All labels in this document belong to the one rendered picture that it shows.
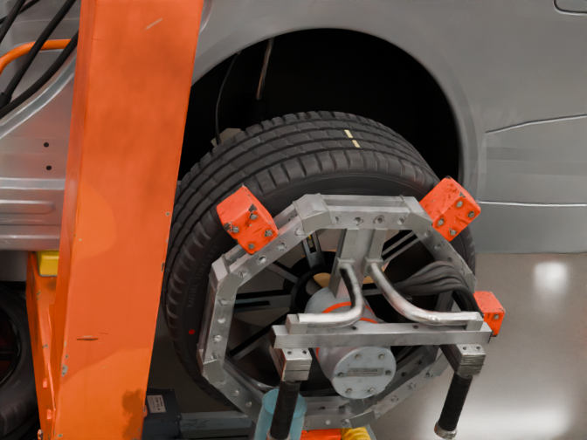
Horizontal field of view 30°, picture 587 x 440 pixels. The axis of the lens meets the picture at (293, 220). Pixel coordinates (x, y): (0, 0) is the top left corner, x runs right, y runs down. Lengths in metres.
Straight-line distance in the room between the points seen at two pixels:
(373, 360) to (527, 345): 1.86
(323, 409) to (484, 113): 0.77
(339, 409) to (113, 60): 1.00
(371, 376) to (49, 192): 0.80
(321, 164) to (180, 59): 0.48
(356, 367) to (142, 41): 0.76
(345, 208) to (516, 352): 1.88
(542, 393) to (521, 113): 1.33
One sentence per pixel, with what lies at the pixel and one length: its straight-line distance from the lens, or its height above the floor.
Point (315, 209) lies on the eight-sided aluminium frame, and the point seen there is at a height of 1.12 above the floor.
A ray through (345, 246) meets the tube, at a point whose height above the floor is 1.05.
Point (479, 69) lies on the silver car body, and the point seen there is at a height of 1.24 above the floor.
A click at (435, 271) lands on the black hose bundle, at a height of 1.04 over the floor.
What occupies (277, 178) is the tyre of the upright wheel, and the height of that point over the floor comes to 1.13.
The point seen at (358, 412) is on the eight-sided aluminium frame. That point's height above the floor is 0.62.
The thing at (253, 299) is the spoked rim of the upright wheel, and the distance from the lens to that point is 2.23.
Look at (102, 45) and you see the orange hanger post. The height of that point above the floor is 1.46.
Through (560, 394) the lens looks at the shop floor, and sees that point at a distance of 3.72.
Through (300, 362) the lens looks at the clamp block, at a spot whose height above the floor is 0.94.
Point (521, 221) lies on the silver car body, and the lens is 2.78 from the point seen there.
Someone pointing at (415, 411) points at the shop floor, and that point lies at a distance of 3.43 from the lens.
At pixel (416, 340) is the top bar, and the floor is 0.96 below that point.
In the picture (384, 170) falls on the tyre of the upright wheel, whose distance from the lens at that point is 2.12.
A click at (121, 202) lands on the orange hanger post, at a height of 1.18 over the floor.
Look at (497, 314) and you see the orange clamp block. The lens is 2.32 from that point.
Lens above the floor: 2.09
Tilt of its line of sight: 30 degrees down
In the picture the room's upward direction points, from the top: 12 degrees clockwise
